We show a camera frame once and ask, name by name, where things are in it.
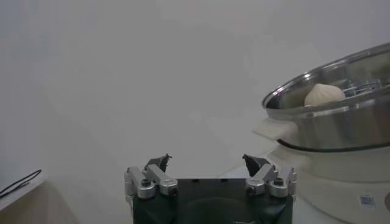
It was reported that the black cable on side table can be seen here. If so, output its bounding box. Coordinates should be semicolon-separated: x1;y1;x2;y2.
0;169;43;198

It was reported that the white electric pot base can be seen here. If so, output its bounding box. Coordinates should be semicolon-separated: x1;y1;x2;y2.
252;117;390;224

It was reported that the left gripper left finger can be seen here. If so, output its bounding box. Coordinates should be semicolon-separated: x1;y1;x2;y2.
124;153;179;200

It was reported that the white steamed baozi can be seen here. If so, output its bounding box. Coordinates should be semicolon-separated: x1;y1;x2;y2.
303;83;347;107

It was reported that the perforated steel steamer basket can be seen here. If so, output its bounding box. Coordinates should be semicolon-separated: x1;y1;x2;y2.
261;42;390;153

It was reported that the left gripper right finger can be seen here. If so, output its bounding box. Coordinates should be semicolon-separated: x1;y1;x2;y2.
242;153;298;198

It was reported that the white side table with cable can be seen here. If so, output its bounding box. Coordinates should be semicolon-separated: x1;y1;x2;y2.
0;173;80;224

